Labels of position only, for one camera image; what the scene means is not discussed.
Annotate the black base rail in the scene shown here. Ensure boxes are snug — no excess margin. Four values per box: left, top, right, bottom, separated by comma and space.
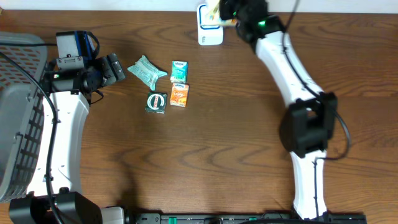
133, 212, 368, 224

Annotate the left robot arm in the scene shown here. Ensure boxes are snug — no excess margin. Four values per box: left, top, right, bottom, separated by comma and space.
1, 30, 130, 223

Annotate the white barcode scanner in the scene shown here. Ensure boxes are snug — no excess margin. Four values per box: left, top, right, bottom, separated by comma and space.
197, 4, 224, 45

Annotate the teal tissue pack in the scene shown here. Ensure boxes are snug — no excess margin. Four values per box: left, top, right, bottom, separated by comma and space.
170, 61, 188, 83

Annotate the orange white tissue pack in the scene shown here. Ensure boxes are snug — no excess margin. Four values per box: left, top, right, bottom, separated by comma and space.
170, 83, 190, 107

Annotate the grey plastic mesh basket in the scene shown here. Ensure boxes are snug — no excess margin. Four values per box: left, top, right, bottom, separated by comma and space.
1, 32, 47, 203

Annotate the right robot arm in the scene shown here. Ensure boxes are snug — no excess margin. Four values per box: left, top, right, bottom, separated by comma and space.
219, 0, 337, 220

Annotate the light teal crinkled packet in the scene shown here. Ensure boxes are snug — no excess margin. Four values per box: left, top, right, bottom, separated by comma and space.
127, 55, 167, 91

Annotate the cream snack bag blue trim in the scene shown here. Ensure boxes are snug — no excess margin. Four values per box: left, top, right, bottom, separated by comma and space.
199, 0, 238, 28

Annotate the dark green square packet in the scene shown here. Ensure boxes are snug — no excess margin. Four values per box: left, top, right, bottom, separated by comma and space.
145, 91, 167, 114

